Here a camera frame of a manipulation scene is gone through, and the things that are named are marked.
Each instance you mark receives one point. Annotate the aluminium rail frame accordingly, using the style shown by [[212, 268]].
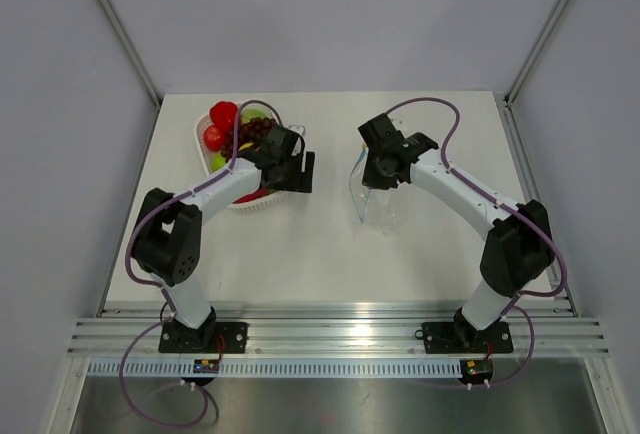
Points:
[[342, 330]]

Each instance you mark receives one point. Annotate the dark purple grape bunch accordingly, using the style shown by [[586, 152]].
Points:
[[250, 132]]

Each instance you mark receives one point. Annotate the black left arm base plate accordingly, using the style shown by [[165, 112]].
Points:
[[228, 337]]

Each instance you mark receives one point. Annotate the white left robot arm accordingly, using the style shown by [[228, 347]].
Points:
[[165, 245]]

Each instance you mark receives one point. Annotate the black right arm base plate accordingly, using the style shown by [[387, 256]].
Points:
[[441, 338]]

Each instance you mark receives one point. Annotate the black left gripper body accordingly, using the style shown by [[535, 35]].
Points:
[[292, 178]]

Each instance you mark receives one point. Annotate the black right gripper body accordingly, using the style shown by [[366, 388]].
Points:
[[375, 174]]

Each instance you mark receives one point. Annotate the right small circuit board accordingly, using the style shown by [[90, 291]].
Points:
[[474, 368]]

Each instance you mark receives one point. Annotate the left small circuit board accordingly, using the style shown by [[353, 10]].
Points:
[[206, 366]]

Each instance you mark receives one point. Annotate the red bell pepper toy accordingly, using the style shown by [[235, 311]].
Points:
[[223, 114]]

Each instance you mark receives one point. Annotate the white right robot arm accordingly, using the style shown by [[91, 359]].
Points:
[[515, 249]]

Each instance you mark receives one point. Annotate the white slotted cable duct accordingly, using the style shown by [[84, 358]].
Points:
[[285, 368]]

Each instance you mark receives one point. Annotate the clear zip bag blue zipper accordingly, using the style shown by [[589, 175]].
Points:
[[385, 211]]

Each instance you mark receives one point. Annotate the red apple toy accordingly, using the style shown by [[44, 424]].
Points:
[[213, 138]]

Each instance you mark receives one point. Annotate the small circuit board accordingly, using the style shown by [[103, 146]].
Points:
[[474, 368], [206, 366]]

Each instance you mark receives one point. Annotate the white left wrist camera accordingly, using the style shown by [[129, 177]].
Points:
[[298, 129]]

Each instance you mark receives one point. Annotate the green apple toy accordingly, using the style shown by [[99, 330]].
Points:
[[218, 161]]

